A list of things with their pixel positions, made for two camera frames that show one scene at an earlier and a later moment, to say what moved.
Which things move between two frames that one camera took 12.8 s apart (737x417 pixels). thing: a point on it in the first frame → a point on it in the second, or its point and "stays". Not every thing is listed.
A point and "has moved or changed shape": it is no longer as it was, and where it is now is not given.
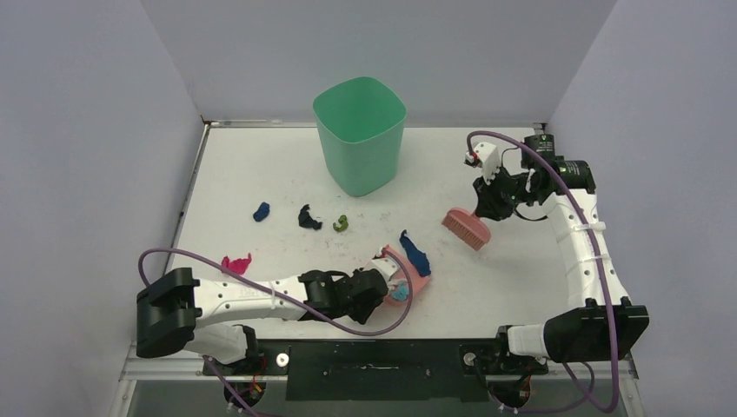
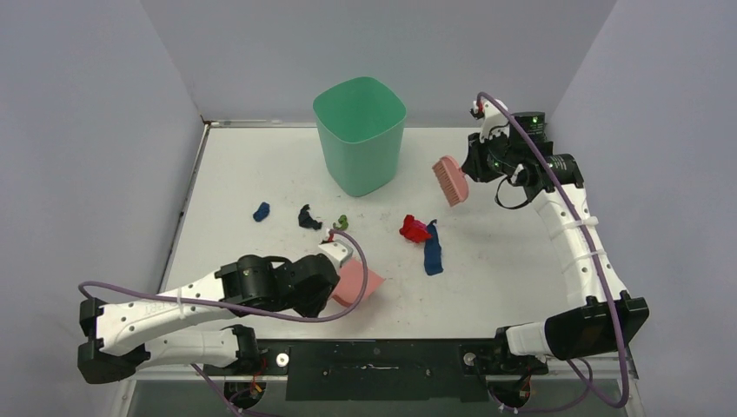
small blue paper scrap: (262, 212) stays
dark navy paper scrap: (306, 221) stays
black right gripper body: (491, 199) → (474, 162)
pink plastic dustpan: (401, 274) has moved or changed shape
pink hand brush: (468, 227) → (451, 180)
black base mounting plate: (381, 370) stays
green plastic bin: (361, 123) stays
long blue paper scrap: (418, 260) → (433, 258)
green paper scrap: (342, 219) stays
